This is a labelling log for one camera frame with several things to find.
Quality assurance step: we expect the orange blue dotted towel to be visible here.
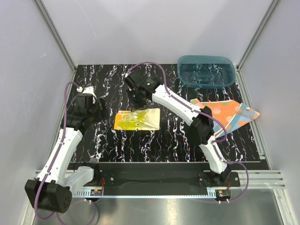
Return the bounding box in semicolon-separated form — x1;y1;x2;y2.
190;98;260;133

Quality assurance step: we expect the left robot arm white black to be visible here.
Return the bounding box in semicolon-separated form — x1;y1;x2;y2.
25;86;108;213

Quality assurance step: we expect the slotted cable duct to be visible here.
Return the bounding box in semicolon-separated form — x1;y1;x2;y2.
73;187;216;199

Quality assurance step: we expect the right aluminium frame post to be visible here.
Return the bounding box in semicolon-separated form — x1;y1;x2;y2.
236;0;282;71

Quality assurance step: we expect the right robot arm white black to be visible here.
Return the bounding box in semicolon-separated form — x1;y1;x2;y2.
124;72;231;186

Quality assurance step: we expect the yellow crocodile towel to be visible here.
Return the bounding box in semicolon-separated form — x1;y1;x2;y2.
114;108;160;131

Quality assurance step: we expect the aluminium front rail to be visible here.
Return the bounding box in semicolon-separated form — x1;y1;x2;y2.
30;170;286;189

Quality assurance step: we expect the aluminium frame post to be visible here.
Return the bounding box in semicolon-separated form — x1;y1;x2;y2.
32;0;77;71
236;0;282;71

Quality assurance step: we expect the left aluminium frame post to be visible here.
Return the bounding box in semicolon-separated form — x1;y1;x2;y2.
32;0;77;71

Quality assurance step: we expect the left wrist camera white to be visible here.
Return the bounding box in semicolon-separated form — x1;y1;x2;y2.
76;86;96;97

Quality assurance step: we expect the teal transparent plastic bin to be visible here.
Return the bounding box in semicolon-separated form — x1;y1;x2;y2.
177;55;236;89

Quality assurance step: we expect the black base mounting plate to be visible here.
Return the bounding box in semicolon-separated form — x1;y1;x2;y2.
75;161;241;188

